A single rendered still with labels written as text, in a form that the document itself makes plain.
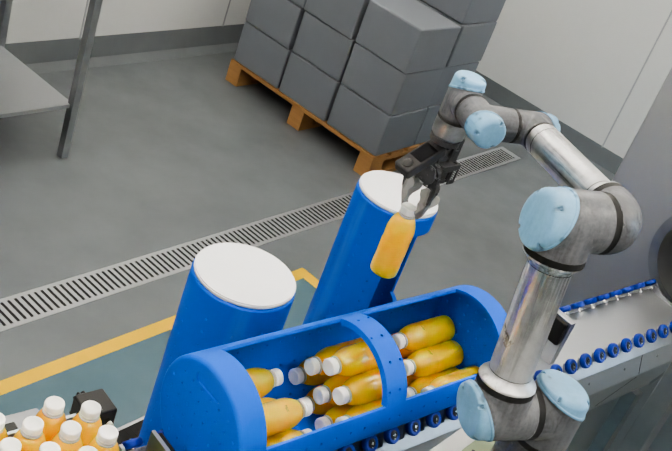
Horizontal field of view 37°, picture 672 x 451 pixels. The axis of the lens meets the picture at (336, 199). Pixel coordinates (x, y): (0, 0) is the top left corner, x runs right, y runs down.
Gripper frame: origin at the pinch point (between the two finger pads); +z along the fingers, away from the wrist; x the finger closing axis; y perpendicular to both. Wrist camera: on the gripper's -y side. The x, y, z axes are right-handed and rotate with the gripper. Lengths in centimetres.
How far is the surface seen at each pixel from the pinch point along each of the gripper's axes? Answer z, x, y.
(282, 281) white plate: 41.5, 26.1, -3.5
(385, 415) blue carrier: 33.2, -28.5, -18.4
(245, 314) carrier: 44, 20, -19
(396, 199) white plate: 43, 52, 65
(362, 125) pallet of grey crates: 127, 209, 226
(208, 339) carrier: 55, 25, -24
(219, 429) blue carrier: 29, -20, -59
